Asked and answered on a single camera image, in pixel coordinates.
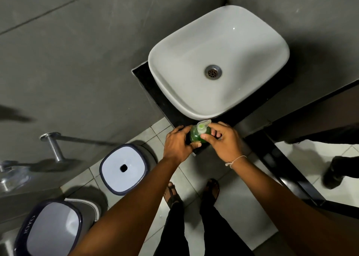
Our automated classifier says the large white dark-rimmed bin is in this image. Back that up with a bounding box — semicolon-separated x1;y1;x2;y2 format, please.
14;198;101;256

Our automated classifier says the metal wall rod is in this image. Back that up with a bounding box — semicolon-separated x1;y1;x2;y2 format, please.
40;132;66;163

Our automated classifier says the small white dark-rimmed bin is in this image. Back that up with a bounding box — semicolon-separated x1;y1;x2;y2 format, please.
99;143;157;196

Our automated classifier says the brown wooden door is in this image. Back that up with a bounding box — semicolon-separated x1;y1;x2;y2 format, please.
263;81;359;144

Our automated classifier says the person's left trouser leg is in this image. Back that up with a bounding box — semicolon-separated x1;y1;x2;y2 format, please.
153;202;192;256

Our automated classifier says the black door threshold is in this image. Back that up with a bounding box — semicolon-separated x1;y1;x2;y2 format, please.
245;131;359;218

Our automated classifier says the white string bracelet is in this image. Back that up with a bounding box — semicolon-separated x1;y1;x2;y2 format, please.
225;155;247;169

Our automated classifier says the metal wall spray fitting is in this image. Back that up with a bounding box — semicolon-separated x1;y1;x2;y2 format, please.
0;160;32;193

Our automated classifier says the person's right forearm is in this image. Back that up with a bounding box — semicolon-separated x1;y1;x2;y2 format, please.
229;155;359;256

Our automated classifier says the person's trouser leg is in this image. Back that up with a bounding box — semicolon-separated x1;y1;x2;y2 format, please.
199;195;255;256
153;202;192;256

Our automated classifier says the person's right sandal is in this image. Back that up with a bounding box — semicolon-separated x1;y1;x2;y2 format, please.
202;178;220;206

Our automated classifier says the person's right trouser leg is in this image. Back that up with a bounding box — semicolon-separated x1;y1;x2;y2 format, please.
199;195;255;256

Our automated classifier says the person's left forearm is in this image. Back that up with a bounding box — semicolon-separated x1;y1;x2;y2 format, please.
69;156;183;256

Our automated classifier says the white ceramic basin sink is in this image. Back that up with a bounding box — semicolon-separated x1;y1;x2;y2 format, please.
148;5;290;121

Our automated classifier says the metal sink drain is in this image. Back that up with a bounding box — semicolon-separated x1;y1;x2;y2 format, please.
204;65;223;80

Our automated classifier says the person's left sandal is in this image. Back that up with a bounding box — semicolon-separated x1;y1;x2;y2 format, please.
163;181;183;209

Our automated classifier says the person's right hand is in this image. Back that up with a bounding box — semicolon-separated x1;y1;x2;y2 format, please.
200;121;247;168

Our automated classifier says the person's left hand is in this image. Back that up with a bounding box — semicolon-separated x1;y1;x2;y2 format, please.
163;125;202;164

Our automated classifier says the green soap dispenser bottle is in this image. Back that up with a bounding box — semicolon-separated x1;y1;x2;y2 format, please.
190;120;212;144

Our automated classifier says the person's sandal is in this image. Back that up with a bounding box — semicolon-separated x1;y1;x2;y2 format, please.
202;178;220;206
163;181;183;209

